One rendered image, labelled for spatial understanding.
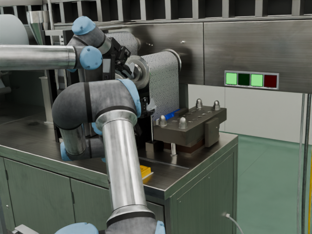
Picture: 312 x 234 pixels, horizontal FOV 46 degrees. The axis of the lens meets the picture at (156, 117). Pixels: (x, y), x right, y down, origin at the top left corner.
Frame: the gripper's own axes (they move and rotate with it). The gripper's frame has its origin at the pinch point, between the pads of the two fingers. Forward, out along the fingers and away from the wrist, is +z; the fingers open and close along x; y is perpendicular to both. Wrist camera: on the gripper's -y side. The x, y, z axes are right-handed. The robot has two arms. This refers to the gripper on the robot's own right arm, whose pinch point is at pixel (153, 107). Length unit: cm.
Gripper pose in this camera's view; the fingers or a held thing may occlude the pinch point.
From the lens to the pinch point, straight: 161.7
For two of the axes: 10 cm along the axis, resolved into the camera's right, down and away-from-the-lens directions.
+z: 5.6, -2.6, 7.8
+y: -0.5, -9.6, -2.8
